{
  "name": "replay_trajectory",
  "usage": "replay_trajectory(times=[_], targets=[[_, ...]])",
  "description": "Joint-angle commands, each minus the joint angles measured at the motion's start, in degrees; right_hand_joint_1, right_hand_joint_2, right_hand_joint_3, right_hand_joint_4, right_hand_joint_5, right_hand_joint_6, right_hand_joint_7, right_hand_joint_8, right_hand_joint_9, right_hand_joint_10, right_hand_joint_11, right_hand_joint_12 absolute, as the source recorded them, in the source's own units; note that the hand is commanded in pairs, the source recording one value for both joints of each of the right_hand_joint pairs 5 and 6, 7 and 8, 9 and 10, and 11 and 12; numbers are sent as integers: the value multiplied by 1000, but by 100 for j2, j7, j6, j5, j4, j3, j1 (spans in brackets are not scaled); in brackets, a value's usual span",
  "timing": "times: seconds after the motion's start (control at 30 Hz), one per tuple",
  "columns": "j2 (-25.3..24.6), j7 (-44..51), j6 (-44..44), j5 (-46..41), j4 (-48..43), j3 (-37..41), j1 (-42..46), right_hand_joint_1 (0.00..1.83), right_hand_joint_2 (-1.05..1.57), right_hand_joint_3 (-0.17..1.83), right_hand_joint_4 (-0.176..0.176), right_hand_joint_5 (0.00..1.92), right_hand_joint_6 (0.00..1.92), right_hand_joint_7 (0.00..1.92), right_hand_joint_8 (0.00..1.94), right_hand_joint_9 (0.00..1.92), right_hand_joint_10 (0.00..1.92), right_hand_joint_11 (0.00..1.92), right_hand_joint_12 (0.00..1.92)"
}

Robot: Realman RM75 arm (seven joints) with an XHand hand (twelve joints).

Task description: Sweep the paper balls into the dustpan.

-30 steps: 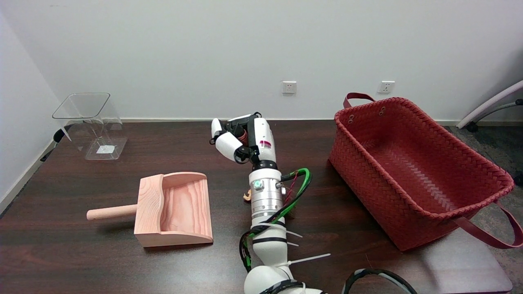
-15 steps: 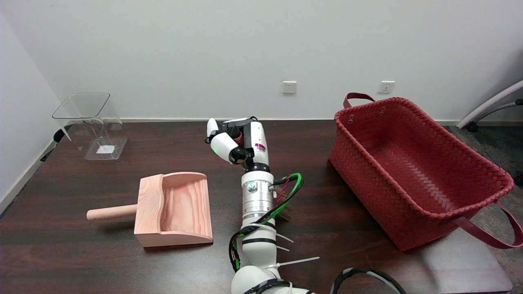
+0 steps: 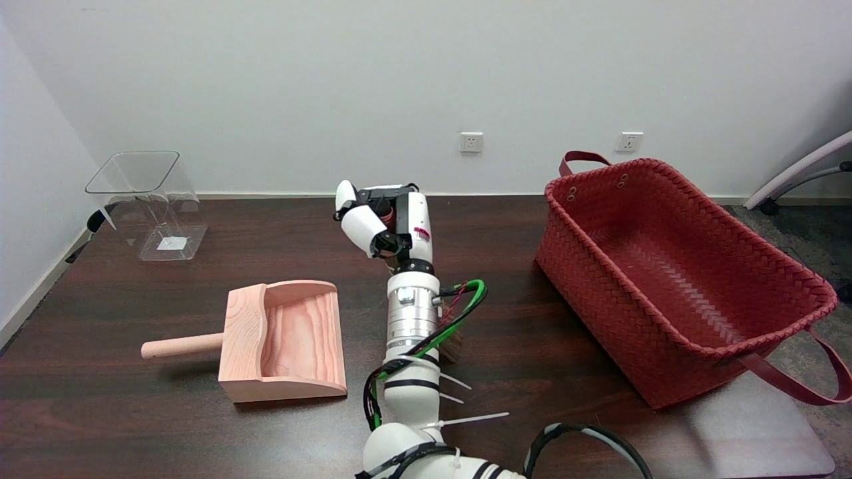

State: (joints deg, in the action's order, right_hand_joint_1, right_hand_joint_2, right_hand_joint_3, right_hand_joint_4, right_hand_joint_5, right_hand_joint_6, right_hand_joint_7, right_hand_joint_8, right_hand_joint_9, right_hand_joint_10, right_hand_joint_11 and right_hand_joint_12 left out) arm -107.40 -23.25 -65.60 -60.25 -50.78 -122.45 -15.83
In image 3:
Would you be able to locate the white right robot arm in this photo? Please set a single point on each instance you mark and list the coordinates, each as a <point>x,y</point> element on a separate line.
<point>411,313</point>

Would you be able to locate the red woven basket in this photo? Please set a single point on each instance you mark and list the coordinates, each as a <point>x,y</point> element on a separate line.
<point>665,266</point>

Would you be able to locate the clear acrylic container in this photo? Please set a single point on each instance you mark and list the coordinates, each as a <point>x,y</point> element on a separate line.
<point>163,213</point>

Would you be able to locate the white office chair base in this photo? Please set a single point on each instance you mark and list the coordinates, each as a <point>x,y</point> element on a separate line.
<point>799,170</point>

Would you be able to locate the white wall socket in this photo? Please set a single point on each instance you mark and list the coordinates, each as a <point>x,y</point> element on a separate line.
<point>629,142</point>
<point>470,142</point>

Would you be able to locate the white paper label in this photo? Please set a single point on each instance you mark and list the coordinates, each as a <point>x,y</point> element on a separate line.
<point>172,243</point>

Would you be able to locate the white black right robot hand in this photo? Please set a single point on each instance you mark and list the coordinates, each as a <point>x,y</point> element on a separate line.
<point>413,226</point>

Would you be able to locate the brown bristle hand broom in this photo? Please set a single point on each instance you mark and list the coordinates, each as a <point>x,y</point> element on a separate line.
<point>454,346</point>

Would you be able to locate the wooden dustpan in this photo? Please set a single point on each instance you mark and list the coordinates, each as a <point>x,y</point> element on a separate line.
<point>299,339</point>

